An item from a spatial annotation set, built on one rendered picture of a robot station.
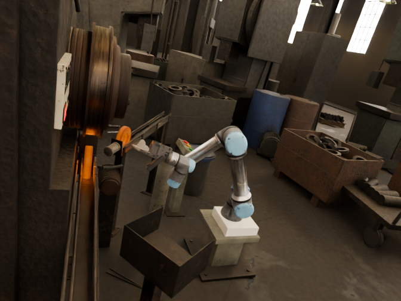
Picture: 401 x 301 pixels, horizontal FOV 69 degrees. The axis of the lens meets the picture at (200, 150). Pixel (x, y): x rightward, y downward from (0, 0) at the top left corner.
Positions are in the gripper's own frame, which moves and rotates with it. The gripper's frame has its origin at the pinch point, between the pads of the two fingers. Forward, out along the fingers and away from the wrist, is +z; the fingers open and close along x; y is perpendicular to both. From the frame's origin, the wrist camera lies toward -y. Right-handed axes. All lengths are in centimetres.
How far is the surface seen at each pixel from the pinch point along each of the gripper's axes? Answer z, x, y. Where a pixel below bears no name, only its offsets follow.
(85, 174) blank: 17.0, 18.1, -16.7
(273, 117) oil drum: -209, -240, 84
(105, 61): 27, 40, 31
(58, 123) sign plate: 30, 65, 9
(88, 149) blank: 20.1, 15.1, -6.4
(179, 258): -26, 55, -25
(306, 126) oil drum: -270, -241, 96
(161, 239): -19, 46, -24
